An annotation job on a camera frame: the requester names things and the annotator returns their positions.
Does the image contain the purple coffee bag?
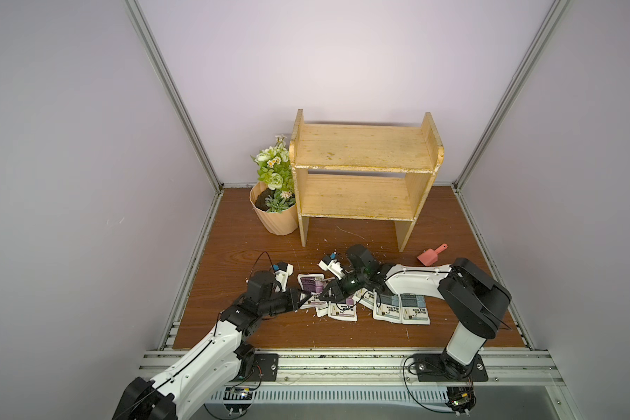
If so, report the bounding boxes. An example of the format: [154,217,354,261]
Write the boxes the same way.
[315,302,329,318]
[297,274,329,310]
[328,299,358,322]

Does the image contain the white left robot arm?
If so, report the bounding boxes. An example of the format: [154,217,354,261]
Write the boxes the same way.
[113,262,310,419]

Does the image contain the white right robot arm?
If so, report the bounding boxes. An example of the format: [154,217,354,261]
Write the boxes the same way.
[318,244,512,374]

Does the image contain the tilted teal coffee bag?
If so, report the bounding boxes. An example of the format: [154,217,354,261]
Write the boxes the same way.
[353,288,376,311]

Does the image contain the middle teal coffee bag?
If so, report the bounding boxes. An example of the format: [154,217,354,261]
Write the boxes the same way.
[373,292,402,324]

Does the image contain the right teal coffee bag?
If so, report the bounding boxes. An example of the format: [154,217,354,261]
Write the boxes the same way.
[400,293,431,326]

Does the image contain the wooden two-tier shelf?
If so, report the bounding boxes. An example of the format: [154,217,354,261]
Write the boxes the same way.
[289,110,445,251]

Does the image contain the pink plastic scoop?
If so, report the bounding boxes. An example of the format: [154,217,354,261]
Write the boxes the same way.
[418,243,448,267]

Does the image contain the beige ribbed plant pot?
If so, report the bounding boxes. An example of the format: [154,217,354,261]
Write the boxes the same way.
[250,182,299,236]

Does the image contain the left connector board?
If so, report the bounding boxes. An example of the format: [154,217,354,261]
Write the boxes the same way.
[222,387,255,418]

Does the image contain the connector board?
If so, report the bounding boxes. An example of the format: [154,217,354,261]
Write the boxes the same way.
[446,387,476,416]
[222,387,255,418]

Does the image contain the green artificial flower plant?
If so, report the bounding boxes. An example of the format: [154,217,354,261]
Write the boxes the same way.
[252,135,296,214]

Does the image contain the right connector board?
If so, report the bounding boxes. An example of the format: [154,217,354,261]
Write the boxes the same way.
[446,387,476,416]

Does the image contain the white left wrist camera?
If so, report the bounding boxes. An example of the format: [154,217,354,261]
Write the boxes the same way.
[272,262,294,292]

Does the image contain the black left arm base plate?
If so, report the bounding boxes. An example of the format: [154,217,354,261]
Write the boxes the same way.
[233,353,279,383]

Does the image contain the aluminium front rail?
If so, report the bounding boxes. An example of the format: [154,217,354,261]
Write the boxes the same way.
[135,347,565,389]

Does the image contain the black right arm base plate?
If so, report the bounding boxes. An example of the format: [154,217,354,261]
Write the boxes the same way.
[409,353,489,383]

